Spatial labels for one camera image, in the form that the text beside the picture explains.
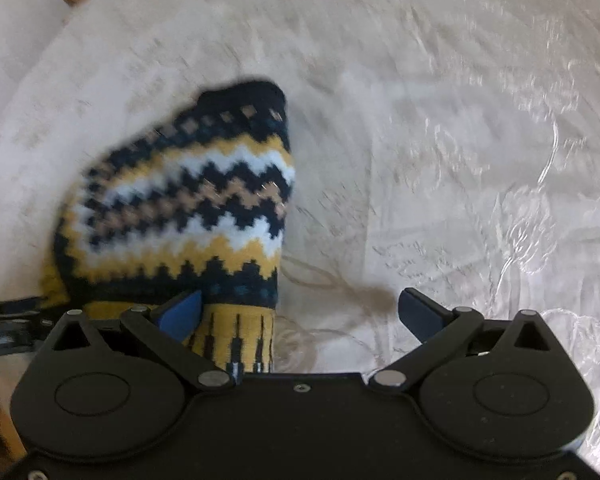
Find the white floral bedspread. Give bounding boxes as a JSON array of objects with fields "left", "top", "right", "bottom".
[{"left": 0, "top": 0, "right": 600, "bottom": 476}]

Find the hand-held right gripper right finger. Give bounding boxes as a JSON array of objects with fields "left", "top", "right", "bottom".
[{"left": 367, "top": 287, "right": 577, "bottom": 394}]

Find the navy yellow white patterned sweater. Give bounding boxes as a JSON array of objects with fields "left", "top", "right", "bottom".
[{"left": 39, "top": 77, "right": 299, "bottom": 377}]

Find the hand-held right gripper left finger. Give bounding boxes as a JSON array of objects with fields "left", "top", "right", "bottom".
[{"left": 40, "top": 287, "right": 233, "bottom": 392}]

